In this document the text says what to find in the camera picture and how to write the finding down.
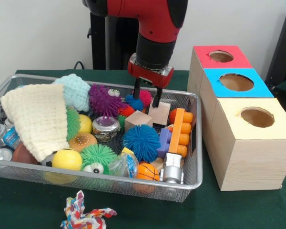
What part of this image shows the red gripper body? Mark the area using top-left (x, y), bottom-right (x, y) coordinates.
top-left (127, 53), bottom-right (174, 89)

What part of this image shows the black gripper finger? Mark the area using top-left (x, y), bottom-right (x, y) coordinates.
top-left (133, 77), bottom-right (142, 100)
top-left (153, 86), bottom-right (163, 108)

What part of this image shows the wooden cube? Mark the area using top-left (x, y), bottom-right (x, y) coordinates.
top-left (148, 100), bottom-right (172, 126)
top-left (124, 111), bottom-right (153, 133)

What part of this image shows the purple spiky toy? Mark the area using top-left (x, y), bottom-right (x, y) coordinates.
top-left (88, 83), bottom-right (128, 117)

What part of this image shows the cream waffle cloth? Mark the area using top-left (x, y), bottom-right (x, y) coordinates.
top-left (0, 83), bottom-right (70, 163)

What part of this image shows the multicolour patterned cloth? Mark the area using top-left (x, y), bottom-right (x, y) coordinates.
top-left (61, 190), bottom-right (118, 229)

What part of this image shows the wooden box with three holes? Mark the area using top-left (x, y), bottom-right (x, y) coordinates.
top-left (187, 45), bottom-right (286, 191)

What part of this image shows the clear mesh bin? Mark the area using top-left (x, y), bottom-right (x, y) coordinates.
top-left (0, 73), bottom-right (203, 203)

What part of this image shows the orange building block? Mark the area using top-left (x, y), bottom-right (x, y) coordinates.
top-left (168, 108), bottom-right (194, 158)

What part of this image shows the blue spiky ball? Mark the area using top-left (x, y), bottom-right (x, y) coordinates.
top-left (123, 125), bottom-right (162, 163)

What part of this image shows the light teal waffle cloth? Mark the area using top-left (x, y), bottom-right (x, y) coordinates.
top-left (53, 73), bottom-right (91, 112)

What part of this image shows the orange toy basketball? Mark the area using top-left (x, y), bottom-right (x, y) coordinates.
top-left (135, 163), bottom-right (161, 182)

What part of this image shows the tan burger toy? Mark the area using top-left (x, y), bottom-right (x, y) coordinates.
top-left (68, 133), bottom-right (98, 153)

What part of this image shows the green spiky ball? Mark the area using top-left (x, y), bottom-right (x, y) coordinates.
top-left (80, 144), bottom-right (117, 176)

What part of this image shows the large yellow ball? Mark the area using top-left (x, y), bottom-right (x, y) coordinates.
top-left (51, 149), bottom-right (83, 171)

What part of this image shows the black chair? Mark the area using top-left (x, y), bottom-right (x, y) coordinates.
top-left (264, 3), bottom-right (286, 84)

